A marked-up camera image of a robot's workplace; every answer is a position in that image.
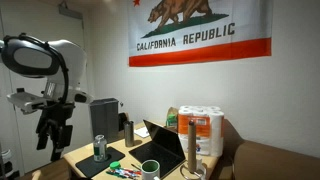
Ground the grey door closer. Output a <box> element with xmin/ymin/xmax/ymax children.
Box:
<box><xmin>58</xmin><ymin>1</ymin><xmax>84</xmax><ymax>20</ymax></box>

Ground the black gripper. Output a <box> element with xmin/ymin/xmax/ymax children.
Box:
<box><xmin>35</xmin><ymin>102</ymin><xmax>75</xmax><ymax>163</ymax></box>

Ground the white door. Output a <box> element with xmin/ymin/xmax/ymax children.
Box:
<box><xmin>0</xmin><ymin>0</ymin><xmax>94</xmax><ymax>175</ymax></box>

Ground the green bottle lid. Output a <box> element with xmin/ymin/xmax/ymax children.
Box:
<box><xmin>109</xmin><ymin>161</ymin><xmax>122</xmax><ymax>170</ymax></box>

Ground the white mug with green inside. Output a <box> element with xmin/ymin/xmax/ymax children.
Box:
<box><xmin>140</xmin><ymin>159</ymin><xmax>161</xmax><ymax>180</ymax></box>

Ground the white notepad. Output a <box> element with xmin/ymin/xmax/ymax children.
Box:
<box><xmin>134</xmin><ymin>126</ymin><xmax>151</xmax><ymax>139</ymax></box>

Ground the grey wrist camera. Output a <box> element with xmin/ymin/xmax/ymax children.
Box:
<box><xmin>6</xmin><ymin>91</ymin><xmax>48</xmax><ymax>115</ymax></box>

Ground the paper towel roll pack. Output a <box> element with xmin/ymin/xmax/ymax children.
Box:
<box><xmin>177</xmin><ymin>105</ymin><xmax>225</xmax><ymax>158</ymax></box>

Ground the brown couch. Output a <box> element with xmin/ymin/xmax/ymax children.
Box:
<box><xmin>209</xmin><ymin>118</ymin><xmax>320</xmax><ymax>180</ymax></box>

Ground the black laptop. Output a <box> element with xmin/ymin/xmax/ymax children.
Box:
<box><xmin>128</xmin><ymin>119</ymin><xmax>187</xmax><ymax>179</ymax></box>

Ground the California Republic flag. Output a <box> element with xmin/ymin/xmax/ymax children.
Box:
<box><xmin>127</xmin><ymin>0</ymin><xmax>274</xmax><ymax>68</ymax></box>

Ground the white and black equipment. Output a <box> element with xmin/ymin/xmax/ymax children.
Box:
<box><xmin>0</xmin><ymin>148</ymin><xmax>15</xmax><ymax>178</ymax></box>

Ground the green plastic bottle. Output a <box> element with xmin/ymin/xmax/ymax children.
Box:
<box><xmin>167</xmin><ymin>113</ymin><xmax>178</xmax><ymax>128</ymax></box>

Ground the black round object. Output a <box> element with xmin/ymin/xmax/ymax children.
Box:
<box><xmin>118</xmin><ymin>112</ymin><xmax>130</xmax><ymax>132</ymax></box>

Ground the clear bottle with green label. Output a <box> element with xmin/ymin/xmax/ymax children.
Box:
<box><xmin>92</xmin><ymin>134</ymin><xmax>108</xmax><ymax>163</ymax></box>

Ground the red orange pen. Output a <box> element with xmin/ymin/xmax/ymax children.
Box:
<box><xmin>124</xmin><ymin>169</ymin><xmax>143</xmax><ymax>176</ymax></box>

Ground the paper towel holder with tube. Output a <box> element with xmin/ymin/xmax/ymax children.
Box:
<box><xmin>179</xmin><ymin>120</ymin><xmax>208</xmax><ymax>180</ymax></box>

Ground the purple and white pen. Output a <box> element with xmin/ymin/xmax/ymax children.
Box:
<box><xmin>114</xmin><ymin>168</ymin><xmax>139</xmax><ymax>178</ymax></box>

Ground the stainless steel tumbler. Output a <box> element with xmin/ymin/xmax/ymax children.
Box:
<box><xmin>123</xmin><ymin>120</ymin><xmax>135</xmax><ymax>148</ymax></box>

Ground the green container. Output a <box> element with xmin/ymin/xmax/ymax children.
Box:
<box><xmin>165</xmin><ymin>106</ymin><xmax>180</xmax><ymax>129</ymax></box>

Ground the black tablet folio mat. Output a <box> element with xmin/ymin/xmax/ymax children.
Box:
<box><xmin>75</xmin><ymin>146</ymin><xmax>126</xmax><ymax>179</ymax></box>

